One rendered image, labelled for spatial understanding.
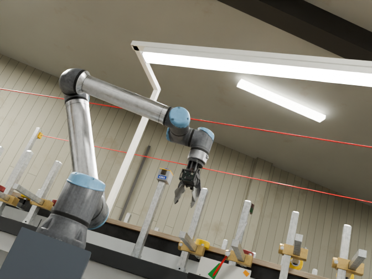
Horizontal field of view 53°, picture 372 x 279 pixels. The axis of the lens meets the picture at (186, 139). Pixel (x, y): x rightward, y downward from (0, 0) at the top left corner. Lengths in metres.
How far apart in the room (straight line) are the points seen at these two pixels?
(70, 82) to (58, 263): 0.81
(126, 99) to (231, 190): 4.88
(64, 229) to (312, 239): 5.84
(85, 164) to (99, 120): 4.65
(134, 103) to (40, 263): 0.75
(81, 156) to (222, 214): 4.73
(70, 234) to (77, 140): 0.51
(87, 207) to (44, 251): 0.22
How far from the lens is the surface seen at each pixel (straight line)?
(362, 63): 2.95
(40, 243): 1.39
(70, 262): 1.38
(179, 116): 1.61
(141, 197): 6.01
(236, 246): 1.66
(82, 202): 1.46
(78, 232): 1.45
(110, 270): 2.14
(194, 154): 1.70
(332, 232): 7.18
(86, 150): 1.74
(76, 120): 1.82
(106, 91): 1.72
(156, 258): 2.28
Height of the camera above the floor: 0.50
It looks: 25 degrees up
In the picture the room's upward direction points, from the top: 20 degrees clockwise
